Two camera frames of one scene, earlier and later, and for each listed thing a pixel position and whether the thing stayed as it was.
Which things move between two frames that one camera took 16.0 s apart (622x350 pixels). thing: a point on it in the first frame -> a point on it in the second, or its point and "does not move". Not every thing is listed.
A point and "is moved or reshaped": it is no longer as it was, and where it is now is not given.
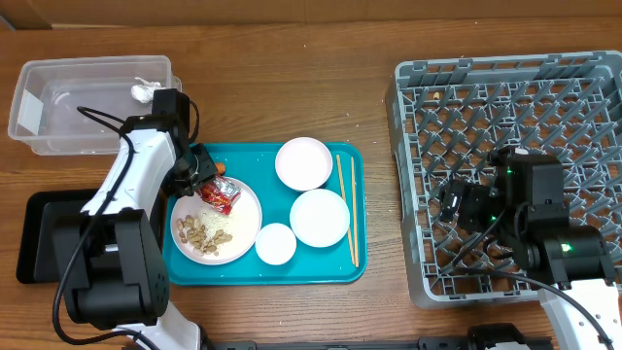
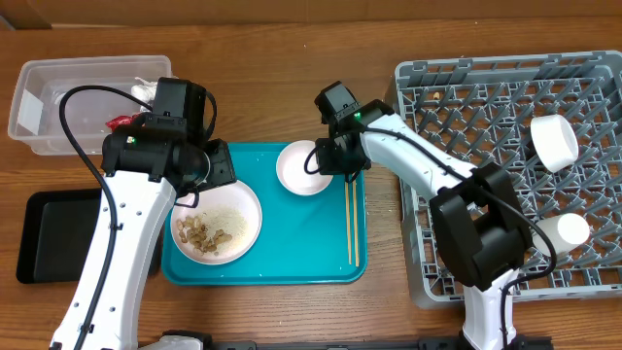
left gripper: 207,172 -> 223,167
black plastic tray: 50,228 does not move
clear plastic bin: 79,105 does not move
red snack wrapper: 221,194 is moved or reshaped
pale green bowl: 320,218 -> 554,141
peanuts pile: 194,233 does not move
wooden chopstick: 355,212 does not move
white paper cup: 275,243 is moved or reshaped
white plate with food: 210,236 does not move
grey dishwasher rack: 445,117 does not move
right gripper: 473,199 -> 333,163
